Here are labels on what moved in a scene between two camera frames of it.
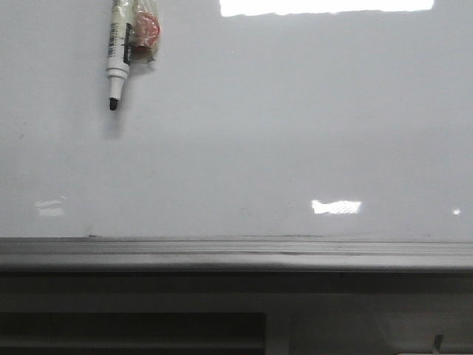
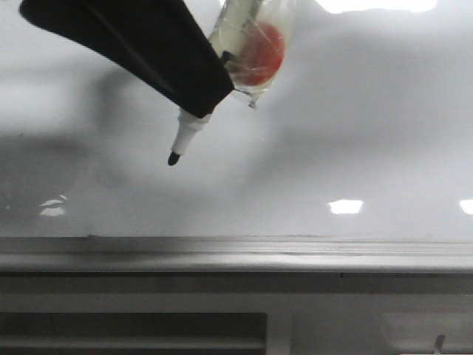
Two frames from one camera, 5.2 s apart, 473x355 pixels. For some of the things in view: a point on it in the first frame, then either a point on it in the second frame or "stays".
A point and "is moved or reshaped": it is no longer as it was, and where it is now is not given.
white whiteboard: x=256 y=119 stays
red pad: x=145 y=32 is moved or reshaped
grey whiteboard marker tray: x=233 y=255 stays
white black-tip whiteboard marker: x=120 y=48 is moved or reshaped
